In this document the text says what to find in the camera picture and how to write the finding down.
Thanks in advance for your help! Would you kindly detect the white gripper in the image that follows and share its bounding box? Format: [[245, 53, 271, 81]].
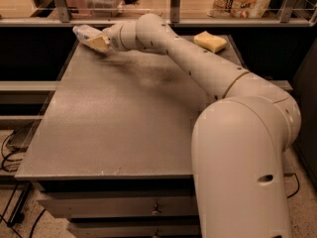
[[87, 24, 126, 53]]

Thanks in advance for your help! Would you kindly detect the blue white plastic bottle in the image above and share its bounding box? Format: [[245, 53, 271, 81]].
[[72, 25, 101, 47]]

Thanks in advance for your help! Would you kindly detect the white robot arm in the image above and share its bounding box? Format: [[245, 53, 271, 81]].
[[88, 14, 301, 238]]

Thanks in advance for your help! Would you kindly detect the clear plastic storage box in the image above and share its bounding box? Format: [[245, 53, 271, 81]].
[[85, 0, 123, 17]]

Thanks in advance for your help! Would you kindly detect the yellow sponge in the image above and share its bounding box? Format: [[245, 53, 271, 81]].
[[193, 31, 227, 54]]

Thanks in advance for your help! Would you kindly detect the printed plastic snack bag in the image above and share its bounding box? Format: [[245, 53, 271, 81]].
[[207, 0, 271, 19]]

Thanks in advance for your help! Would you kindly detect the grey metal shelf frame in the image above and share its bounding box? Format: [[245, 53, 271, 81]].
[[0, 0, 317, 28]]

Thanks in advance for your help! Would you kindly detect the black cables left floor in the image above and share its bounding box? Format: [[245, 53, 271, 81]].
[[0, 122, 48, 238]]

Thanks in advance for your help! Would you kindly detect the black cable right floor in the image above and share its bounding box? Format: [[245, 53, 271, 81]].
[[286, 172, 301, 199]]

